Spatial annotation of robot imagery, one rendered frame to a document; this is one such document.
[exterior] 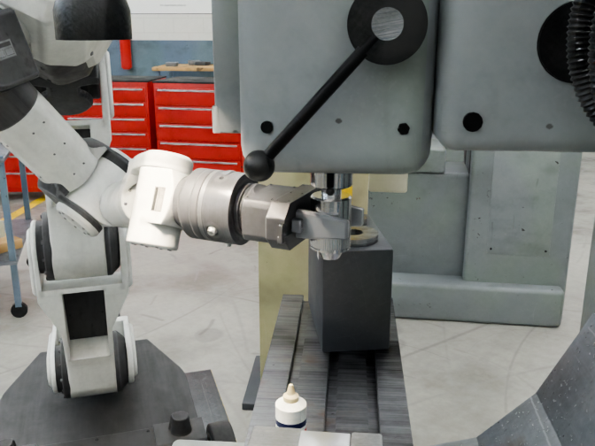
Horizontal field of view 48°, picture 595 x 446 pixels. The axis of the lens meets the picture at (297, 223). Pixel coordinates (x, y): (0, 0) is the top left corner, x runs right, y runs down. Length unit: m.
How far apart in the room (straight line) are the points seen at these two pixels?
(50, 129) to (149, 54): 9.14
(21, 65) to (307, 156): 0.48
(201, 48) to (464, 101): 9.38
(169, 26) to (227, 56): 9.35
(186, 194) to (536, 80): 0.41
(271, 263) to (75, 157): 1.66
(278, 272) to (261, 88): 2.03
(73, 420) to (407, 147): 1.24
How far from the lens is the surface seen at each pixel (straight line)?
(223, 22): 0.74
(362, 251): 1.13
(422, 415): 2.75
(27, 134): 1.03
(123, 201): 0.95
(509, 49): 0.64
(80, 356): 1.59
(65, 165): 1.06
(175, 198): 0.83
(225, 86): 0.74
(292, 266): 2.64
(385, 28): 0.61
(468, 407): 2.84
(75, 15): 0.68
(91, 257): 1.41
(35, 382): 1.90
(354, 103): 0.65
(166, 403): 1.72
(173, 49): 10.07
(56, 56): 1.08
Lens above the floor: 1.46
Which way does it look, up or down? 17 degrees down
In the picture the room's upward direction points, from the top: straight up
